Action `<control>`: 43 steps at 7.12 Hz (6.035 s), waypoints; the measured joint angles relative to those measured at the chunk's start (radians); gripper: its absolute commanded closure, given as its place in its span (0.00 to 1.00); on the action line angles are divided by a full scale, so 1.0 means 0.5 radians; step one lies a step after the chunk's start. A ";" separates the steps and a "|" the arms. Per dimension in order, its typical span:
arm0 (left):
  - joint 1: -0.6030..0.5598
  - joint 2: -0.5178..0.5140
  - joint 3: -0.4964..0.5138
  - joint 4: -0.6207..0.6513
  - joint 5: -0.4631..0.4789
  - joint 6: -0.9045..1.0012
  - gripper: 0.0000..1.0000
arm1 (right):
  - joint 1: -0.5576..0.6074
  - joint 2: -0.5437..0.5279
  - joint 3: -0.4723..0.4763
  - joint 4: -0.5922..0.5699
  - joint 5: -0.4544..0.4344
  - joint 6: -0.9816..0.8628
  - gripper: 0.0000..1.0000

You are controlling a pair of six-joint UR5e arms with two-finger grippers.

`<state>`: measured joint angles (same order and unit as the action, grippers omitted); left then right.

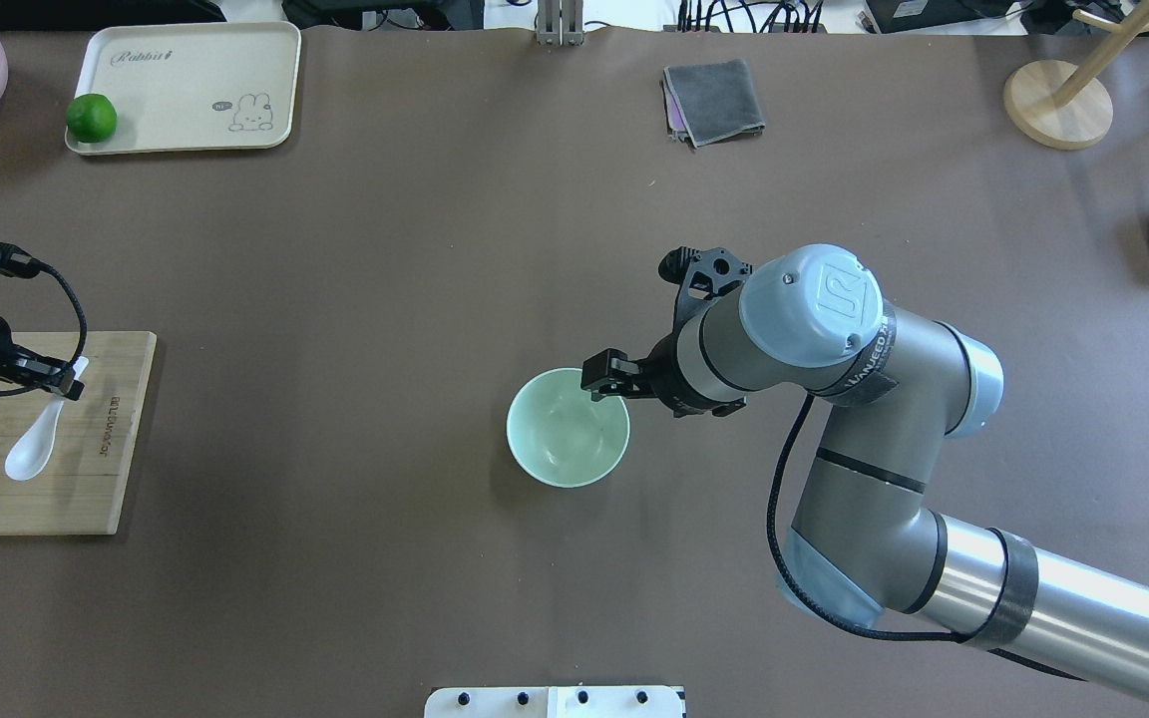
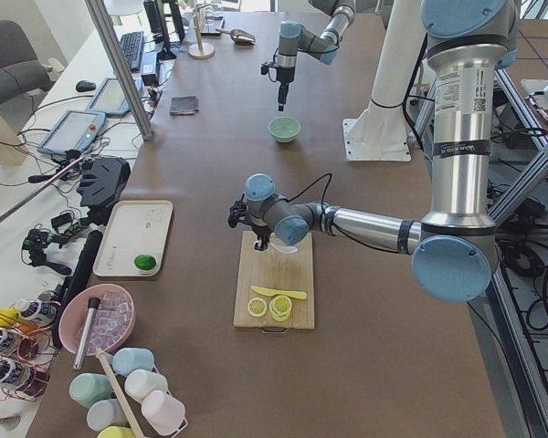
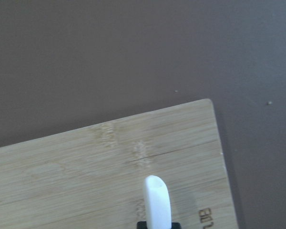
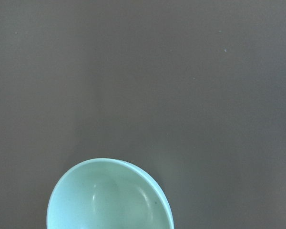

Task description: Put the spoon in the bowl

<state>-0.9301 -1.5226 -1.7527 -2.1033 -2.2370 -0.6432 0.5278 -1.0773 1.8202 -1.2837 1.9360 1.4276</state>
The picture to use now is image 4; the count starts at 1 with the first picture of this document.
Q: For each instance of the green bowl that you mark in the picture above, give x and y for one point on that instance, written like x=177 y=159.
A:
x=106 y=193

